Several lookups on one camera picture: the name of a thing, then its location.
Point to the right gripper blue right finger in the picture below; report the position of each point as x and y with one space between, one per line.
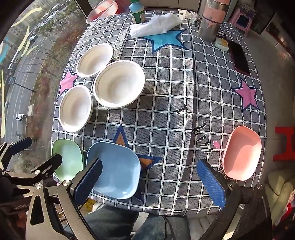
214 182

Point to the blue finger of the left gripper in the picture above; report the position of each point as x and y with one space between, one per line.
20 145

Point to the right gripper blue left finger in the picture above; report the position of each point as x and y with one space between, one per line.
85 180

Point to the pink rectangular plastic plate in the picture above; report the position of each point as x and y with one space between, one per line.
242 153

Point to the white paper bowl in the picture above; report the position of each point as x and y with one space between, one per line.
119 84
94 60
76 109

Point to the green rectangular plastic plate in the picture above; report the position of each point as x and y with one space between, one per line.
72 159

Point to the blue rectangular plastic plate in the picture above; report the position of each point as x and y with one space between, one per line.
120 172

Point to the person's jeans leg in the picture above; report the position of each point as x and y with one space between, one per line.
116 223

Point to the cream sofa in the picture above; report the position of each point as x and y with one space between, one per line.
279 192

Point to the grey checkered star tablecloth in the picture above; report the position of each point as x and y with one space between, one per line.
193 99

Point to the red plastic stool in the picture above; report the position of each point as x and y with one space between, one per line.
288 155

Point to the black smartphone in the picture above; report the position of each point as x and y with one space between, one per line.
238 58

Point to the yellow tissue pack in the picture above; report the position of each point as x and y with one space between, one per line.
221 44

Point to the pink plastic basin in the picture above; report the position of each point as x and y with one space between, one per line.
102 10

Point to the pink plastic stool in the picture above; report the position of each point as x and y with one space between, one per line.
242 20

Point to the crumpled white tissue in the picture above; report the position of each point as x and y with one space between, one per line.
191 16

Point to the pink steel thermos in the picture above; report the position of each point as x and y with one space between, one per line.
212 18

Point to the white crumpled cloth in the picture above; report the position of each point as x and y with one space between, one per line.
158 24

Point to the green white plastic bottle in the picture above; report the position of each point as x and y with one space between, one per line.
137 11

